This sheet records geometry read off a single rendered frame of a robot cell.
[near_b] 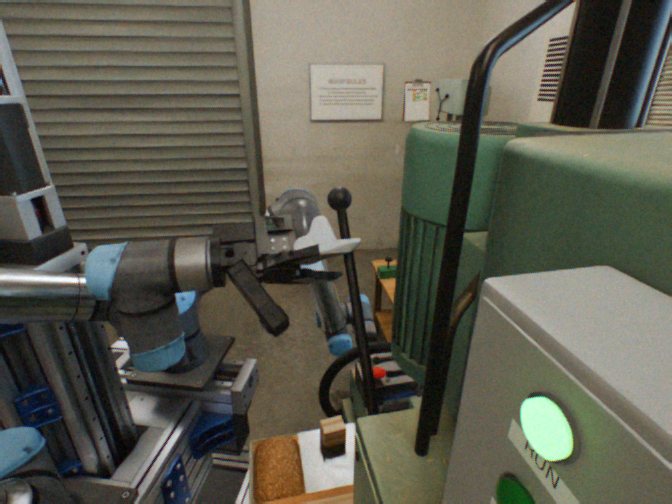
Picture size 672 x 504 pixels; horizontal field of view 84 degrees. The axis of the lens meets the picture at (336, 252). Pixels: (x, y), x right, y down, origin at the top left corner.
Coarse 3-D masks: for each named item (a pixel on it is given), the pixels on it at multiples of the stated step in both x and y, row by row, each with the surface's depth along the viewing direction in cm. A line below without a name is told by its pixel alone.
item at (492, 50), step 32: (512, 32) 19; (480, 64) 18; (480, 96) 18; (480, 128) 19; (448, 224) 21; (448, 256) 22; (448, 288) 22; (448, 320) 23; (448, 352) 26; (416, 448) 27
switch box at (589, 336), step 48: (528, 288) 14; (576, 288) 14; (624, 288) 14; (480, 336) 15; (528, 336) 12; (576, 336) 11; (624, 336) 11; (480, 384) 15; (528, 384) 12; (576, 384) 10; (624, 384) 9; (480, 432) 15; (624, 432) 9; (480, 480) 16; (528, 480) 12; (576, 480) 10; (624, 480) 9
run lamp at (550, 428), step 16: (528, 400) 11; (544, 400) 11; (528, 416) 11; (544, 416) 11; (560, 416) 11; (528, 432) 11; (544, 432) 11; (560, 432) 10; (576, 432) 10; (544, 448) 11; (560, 448) 10; (576, 448) 10; (560, 464) 11
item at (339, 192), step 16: (336, 192) 52; (336, 208) 52; (352, 256) 50; (352, 272) 49; (352, 288) 48; (352, 304) 48; (368, 352) 46; (368, 368) 45; (368, 384) 45; (368, 400) 44
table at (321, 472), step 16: (352, 416) 84; (304, 432) 76; (352, 432) 76; (304, 448) 73; (320, 448) 73; (336, 448) 73; (352, 448) 73; (304, 464) 70; (320, 464) 70; (336, 464) 70; (352, 464) 70; (320, 480) 67; (336, 480) 67; (352, 480) 67
